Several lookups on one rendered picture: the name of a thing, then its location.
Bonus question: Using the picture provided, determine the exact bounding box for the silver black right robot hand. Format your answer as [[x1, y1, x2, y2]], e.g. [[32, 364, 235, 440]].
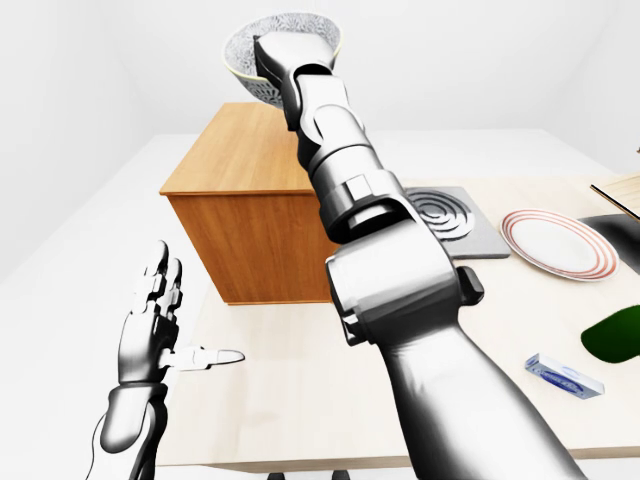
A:
[[253, 31, 338, 87]]

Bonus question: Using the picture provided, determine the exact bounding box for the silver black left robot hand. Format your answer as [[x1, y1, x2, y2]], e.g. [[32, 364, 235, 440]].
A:
[[116, 239, 247, 387]]

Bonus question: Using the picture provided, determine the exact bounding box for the patterned grey white bowl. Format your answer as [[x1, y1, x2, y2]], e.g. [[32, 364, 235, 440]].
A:
[[222, 13, 346, 109]]

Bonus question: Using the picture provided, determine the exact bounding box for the wooden cabinet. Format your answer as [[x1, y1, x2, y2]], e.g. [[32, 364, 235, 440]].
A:
[[159, 102, 342, 307]]

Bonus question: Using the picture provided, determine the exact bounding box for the flat grey stove plate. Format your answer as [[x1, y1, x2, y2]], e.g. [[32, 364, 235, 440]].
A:
[[402, 185, 512, 262]]

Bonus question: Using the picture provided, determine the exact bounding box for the white plate with red rings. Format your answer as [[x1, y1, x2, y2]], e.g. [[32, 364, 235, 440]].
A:
[[500, 208, 621, 283]]

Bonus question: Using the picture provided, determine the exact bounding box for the pale wooden board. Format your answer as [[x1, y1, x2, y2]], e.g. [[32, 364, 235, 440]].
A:
[[589, 171, 640, 222]]

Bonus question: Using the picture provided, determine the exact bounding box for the black glossy object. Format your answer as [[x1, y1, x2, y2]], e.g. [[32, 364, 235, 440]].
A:
[[578, 213, 640, 277]]

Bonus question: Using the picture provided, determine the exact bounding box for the blue white printed box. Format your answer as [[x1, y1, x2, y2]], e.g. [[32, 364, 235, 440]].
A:
[[524, 351, 606, 402]]

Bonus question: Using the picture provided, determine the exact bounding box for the dark green rounded object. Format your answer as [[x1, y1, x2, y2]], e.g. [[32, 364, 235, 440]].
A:
[[580, 305, 640, 366]]

